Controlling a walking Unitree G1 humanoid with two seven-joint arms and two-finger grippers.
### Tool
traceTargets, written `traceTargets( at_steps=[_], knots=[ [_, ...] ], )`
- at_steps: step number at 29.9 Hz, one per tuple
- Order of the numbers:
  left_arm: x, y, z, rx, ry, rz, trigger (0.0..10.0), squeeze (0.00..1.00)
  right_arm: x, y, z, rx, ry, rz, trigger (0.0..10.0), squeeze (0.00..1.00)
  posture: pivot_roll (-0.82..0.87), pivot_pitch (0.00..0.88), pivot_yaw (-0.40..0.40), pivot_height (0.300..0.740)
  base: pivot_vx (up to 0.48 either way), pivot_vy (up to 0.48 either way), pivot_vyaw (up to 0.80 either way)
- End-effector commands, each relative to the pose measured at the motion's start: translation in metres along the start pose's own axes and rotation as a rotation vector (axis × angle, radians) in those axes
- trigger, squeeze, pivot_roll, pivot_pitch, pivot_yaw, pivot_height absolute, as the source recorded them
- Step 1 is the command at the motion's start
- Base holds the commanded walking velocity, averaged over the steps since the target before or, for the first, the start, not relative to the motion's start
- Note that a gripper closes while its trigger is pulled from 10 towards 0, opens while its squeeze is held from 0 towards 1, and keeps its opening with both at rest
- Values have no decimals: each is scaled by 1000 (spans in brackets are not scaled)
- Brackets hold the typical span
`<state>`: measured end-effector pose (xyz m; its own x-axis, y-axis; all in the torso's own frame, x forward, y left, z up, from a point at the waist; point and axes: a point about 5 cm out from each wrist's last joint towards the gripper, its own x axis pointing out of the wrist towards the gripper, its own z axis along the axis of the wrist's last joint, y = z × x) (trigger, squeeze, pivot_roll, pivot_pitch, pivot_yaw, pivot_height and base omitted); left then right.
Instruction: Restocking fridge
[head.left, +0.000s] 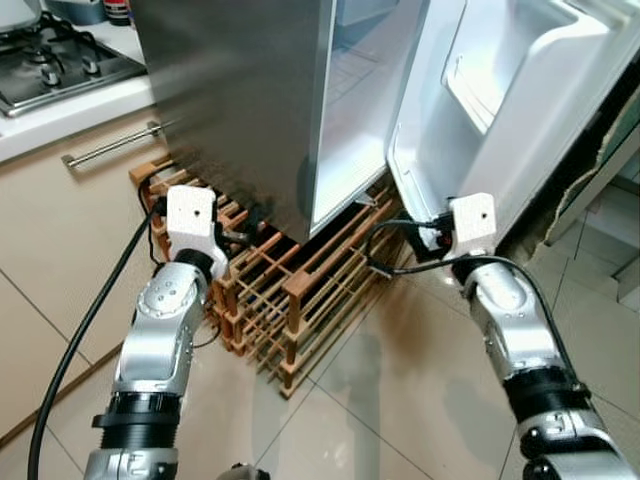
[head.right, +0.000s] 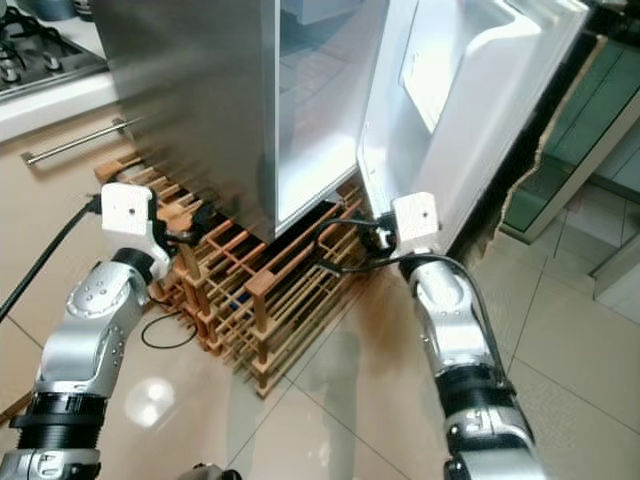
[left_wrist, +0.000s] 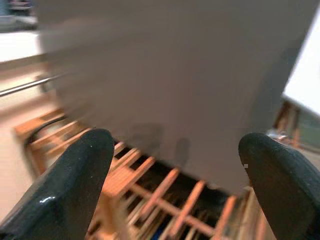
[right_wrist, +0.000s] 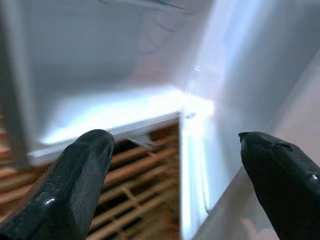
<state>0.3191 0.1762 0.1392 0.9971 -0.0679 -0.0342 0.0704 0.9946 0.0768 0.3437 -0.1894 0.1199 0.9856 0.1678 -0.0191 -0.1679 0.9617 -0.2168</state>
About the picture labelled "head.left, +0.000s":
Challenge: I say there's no wooden slatted rack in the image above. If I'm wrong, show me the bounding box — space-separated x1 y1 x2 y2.
128 155 421 401

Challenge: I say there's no grey left robot foot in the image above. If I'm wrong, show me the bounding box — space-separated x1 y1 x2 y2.
218 463 271 480

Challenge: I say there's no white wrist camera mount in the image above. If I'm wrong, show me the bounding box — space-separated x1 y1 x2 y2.
450 192 499 259
165 185 229 279

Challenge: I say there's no dark jar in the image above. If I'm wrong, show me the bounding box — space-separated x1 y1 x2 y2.
105 0 133 27

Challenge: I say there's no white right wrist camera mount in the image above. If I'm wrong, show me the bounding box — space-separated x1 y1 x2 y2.
450 192 499 259

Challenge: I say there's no thin black power cord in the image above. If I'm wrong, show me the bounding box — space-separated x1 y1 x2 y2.
190 318 223 351

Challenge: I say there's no silver mini fridge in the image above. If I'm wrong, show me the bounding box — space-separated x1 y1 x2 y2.
130 0 433 244

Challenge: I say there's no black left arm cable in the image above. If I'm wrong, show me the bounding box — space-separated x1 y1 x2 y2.
28 200 169 480

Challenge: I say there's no white fridge door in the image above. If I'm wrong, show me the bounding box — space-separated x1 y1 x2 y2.
385 0 640 253

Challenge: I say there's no grey container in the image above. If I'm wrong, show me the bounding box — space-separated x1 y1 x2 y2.
45 0 108 26

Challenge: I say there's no beige kitchen cabinet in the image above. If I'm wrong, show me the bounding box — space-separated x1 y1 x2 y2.
0 105 171 441

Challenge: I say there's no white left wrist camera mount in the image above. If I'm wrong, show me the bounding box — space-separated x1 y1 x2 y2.
165 185 229 279

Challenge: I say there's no steel gas stove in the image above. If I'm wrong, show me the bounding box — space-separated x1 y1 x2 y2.
0 10 148 119

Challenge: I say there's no steel cabinet handle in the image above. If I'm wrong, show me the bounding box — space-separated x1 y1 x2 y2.
62 120 171 169

